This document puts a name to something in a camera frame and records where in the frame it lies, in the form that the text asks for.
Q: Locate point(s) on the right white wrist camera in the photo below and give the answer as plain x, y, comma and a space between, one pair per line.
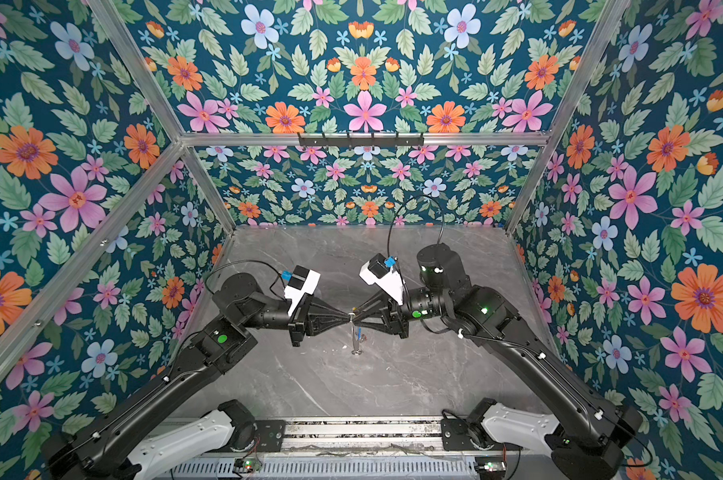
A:
382, 272

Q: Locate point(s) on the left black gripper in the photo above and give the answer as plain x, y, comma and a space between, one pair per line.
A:
328, 315

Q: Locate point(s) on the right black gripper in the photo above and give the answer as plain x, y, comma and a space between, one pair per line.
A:
392, 316

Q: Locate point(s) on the silver keyring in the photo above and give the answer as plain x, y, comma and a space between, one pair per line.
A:
355, 334

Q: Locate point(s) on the small circuit board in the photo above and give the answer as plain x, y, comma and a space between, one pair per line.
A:
490, 469
246, 466

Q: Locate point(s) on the left small circuit board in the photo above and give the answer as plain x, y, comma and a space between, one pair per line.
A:
246, 466

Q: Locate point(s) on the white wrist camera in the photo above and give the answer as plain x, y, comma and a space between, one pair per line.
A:
382, 272
299, 282

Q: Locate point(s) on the right small circuit board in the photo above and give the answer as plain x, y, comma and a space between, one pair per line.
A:
490, 469

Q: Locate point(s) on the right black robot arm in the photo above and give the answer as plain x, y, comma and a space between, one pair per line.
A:
584, 433

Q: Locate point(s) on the aluminium front rail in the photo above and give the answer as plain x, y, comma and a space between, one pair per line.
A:
361, 441

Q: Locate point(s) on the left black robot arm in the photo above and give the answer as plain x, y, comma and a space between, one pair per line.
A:
121, 444

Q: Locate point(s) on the black hook rail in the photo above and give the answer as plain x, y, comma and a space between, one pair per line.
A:
348, 140

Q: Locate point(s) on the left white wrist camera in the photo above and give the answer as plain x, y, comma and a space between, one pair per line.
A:
299, 282

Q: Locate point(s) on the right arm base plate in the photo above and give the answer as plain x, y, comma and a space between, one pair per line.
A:
455, 436

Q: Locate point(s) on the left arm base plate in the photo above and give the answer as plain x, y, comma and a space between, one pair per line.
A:
264, 435

